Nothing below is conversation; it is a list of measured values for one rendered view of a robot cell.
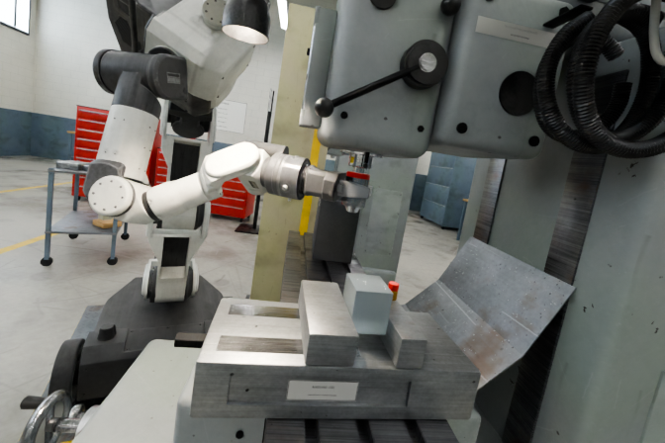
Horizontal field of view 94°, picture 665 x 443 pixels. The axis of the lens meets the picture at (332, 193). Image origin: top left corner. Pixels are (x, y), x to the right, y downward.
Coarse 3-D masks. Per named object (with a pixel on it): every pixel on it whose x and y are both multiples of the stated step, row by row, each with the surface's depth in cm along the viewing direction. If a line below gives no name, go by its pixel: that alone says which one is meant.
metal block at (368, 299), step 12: (348, 276) 45; (360, 276) 45; (372, 276) 46; (348, 288) 44; (360, 288) 41; (372, 288) 42; (384, 288) 42; (348, 300) 43; (360, 300) 40; (372, 300) 41; (384, 300) 41; (360, 312) 41; (372, 312) 41; (384, 312) 41; (360, 324) 41; (372, 324) 41; (384, 324) 41
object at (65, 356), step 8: (64, 344) 94; (72, 344) 95; (80, 344) 97; (64, 352) 92; (72, 352) 93; (80, 352) 102; (56, 360) 90; (64, 360) 90; (72, 360) 91; (56, 368) 89; (64, 368) 89; (72, 368) 90; (56, 376) 88; (64, 376) 88; (72, 376) 90; (56, 384) 87; (64, 384) 88; (48, 392) 86; (72, 392) 98; (72, 400) 93
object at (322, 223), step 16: (320, 208) 91; (336, 208) 91; (320, 224) 91; (336, 224) 92; (352, 224) 92; (320, 240) 92; (336, 240) 92; (352, 240) 93; (320, 256) 93; (336, 256) 93
